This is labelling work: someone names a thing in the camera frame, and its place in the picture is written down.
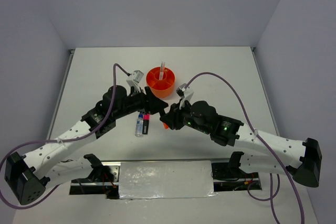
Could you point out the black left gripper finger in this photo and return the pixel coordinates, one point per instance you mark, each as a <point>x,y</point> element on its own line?
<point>152,99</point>
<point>158,109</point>

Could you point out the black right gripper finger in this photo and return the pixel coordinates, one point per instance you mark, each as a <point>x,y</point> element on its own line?
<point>172,110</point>
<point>169,120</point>

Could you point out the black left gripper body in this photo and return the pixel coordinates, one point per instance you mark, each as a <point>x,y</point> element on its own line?
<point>138,103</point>

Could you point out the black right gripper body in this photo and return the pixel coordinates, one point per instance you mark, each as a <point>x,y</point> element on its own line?
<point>184,112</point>

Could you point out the black orange highlighter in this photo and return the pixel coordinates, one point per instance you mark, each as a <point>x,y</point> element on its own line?
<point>165,125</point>

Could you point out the black pink highlighter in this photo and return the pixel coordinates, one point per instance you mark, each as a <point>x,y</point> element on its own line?
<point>146,119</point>

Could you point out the blue white glue bottle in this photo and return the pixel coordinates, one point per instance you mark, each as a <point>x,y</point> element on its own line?
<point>139,126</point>

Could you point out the orange thin pen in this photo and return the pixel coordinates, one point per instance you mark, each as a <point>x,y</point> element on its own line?
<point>164,68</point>

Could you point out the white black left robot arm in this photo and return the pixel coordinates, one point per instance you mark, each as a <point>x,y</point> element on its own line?
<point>31,174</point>

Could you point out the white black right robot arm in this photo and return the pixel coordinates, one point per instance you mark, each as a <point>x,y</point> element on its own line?
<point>255,151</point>

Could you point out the orange round desk organizer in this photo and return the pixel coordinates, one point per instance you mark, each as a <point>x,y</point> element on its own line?
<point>161,88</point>

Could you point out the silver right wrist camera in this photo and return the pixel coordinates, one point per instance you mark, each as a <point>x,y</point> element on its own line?
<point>185,93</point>

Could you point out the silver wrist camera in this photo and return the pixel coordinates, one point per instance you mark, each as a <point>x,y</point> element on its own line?
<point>134,79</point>
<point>185,93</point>

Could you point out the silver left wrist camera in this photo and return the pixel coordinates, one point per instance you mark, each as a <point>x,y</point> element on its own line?
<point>134,79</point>

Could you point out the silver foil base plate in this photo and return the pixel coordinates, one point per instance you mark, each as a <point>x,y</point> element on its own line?
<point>166,180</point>

